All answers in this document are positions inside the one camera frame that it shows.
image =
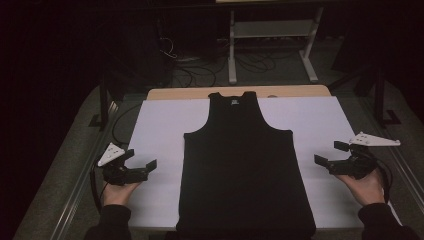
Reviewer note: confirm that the black tank top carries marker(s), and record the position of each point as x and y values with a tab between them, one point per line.
243	173

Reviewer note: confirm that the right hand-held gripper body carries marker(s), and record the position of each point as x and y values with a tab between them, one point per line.
358	165

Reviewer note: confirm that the person's right hand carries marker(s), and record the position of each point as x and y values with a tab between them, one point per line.
366	190

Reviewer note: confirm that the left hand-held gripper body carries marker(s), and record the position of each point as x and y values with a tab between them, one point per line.
115	175

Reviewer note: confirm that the black metal stand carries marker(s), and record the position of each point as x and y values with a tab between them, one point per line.
104	103
380	100

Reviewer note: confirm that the white metal stand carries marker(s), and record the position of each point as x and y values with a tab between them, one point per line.
271	28

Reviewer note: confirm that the person's left hand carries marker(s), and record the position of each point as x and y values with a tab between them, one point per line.
118	195

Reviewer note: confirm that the metal floor rail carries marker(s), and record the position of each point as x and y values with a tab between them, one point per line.
83	186
405	176

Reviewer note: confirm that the white board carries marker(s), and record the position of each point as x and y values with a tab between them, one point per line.
160	133

